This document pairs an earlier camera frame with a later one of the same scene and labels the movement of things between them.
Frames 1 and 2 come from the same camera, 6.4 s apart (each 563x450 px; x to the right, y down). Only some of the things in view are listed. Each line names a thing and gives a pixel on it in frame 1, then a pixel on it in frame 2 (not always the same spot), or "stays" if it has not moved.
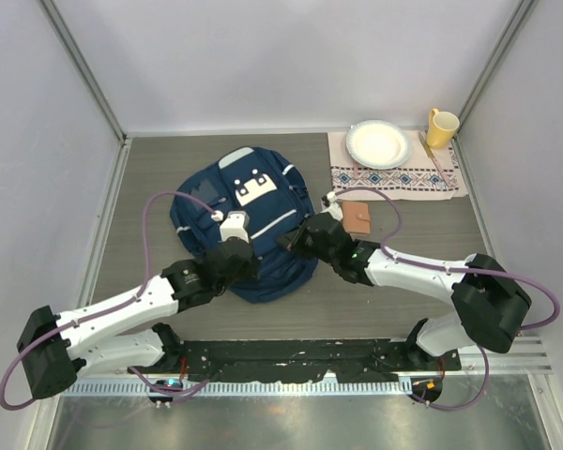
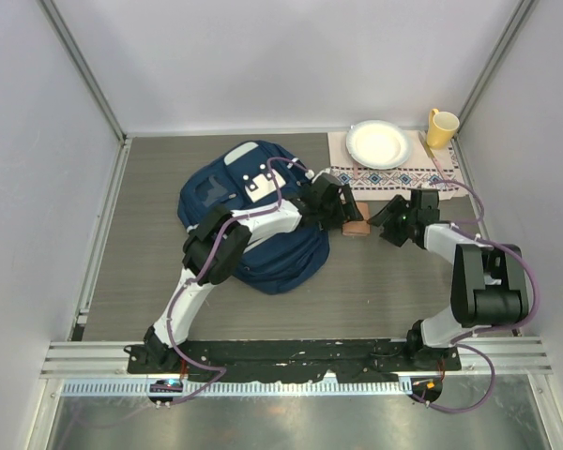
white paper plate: (378, 143) stays
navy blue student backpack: (276, 194) stays
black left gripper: (250, 273) -> (337, 220)
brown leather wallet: (357, 219) stays
